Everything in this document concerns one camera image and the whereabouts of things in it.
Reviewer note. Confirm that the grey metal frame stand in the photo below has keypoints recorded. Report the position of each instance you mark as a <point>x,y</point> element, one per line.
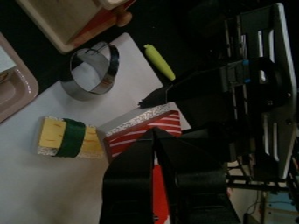
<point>286,87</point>

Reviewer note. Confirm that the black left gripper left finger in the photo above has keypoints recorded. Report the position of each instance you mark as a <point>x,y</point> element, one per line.
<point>126,180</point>

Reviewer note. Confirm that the wooden toy box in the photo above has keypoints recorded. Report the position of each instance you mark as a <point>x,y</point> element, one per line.
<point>66,20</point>

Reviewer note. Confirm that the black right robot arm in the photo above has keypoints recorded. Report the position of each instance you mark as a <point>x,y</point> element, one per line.
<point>249,110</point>

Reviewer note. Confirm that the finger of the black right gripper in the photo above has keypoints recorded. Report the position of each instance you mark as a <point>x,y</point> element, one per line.
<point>158,97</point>

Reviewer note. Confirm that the yellow egg sushi green band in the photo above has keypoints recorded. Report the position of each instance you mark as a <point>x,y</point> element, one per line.
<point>70,137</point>

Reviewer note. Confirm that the white sushi roll coloured end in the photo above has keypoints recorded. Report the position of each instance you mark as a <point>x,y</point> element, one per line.
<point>6,61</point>

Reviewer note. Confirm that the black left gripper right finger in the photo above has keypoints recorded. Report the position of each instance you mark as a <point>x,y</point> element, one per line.
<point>194,180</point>

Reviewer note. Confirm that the pink plastic tray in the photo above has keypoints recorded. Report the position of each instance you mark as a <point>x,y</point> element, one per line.
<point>15,96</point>

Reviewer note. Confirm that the red white toy piece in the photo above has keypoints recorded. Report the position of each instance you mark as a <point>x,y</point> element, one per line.
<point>160,192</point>

